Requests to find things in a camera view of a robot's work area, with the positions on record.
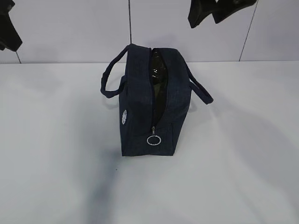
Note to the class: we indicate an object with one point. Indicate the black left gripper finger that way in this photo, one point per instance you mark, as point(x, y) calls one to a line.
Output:
point(9, 38)

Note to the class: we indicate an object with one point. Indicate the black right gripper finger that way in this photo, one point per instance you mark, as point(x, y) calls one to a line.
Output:
point(199, 10)
point(225, 8)

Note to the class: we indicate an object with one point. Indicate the dark navy lunch bag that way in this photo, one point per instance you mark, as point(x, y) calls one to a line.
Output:
point(154, 91)

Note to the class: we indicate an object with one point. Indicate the silver ring zipper pull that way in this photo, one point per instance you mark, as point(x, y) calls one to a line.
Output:
point(153, 139)

